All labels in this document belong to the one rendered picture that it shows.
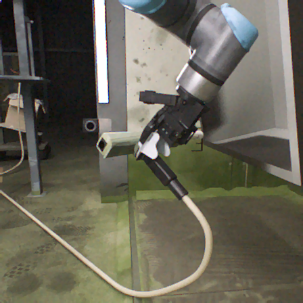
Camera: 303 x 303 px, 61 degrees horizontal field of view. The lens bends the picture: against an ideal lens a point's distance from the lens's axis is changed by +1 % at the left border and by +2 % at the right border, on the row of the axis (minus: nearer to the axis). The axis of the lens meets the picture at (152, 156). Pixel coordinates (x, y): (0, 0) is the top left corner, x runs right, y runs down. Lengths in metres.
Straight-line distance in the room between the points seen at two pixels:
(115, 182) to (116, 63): 0.74
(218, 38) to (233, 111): 0.70
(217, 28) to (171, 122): 0.20
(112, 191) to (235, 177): 0.84
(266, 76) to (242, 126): 0.24
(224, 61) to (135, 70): 1.12
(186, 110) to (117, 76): 1.07
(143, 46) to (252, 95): 0.73
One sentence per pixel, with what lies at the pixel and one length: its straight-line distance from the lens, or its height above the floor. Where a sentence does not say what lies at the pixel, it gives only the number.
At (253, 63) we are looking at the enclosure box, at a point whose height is 0.81.
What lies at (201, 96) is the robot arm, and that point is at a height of 0.65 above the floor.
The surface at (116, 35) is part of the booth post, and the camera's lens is 1.64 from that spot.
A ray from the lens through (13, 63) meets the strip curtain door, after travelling 11.35.
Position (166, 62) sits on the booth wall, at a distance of 1.64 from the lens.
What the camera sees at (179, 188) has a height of 0.44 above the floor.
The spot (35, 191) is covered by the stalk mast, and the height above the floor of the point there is 0.04.
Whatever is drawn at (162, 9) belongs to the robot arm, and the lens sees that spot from 0.48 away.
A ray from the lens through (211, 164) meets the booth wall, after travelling 1.74.
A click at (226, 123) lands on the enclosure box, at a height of 0.55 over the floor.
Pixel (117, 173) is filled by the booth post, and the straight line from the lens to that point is 1.65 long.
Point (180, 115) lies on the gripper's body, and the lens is 0.58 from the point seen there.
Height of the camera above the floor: 0.63
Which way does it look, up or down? 11 degrees down
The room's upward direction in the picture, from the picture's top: straight up
